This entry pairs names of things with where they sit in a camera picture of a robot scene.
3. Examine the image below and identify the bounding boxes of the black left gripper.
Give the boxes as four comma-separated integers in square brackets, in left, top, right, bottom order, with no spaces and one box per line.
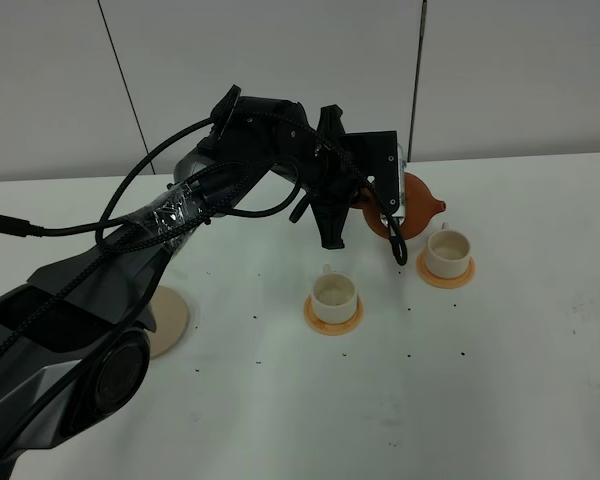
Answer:
[269,105,377,250]

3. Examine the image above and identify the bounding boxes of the brown clay teapot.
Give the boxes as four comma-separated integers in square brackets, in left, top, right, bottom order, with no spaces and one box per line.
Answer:
[361,173,446,240]

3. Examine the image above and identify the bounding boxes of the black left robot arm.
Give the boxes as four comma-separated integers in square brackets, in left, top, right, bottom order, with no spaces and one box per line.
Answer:
[0,87,372,479]

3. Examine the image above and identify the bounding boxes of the beige round teapot coaster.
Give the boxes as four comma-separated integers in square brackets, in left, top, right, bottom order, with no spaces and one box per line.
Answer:
[148,286,190,359]

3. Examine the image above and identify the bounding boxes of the near white teacup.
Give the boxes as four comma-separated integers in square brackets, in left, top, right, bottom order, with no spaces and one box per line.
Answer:
[311,264,358,325]

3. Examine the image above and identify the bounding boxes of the white teacup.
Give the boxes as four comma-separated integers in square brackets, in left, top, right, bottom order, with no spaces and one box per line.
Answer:
[311,264,358,325]
[425,222,471,279]

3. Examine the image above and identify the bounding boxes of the far white teacup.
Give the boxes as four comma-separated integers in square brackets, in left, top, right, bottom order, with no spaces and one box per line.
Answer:
[425,222,471,279]

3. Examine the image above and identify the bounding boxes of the near orange saucer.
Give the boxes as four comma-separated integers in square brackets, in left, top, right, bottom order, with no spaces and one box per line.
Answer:
[303,296,364,336]

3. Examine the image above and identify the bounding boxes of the orange saucer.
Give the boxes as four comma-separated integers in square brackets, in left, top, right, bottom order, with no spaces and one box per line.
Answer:
[303,296,364,336]
[416,250,476,289]

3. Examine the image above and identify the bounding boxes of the far orange saucer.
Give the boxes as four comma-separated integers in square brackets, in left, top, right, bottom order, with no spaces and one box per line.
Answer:
[416,250,476,289]

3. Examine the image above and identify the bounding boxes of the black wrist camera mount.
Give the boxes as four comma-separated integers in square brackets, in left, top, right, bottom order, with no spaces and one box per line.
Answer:
[340,130,406,225]

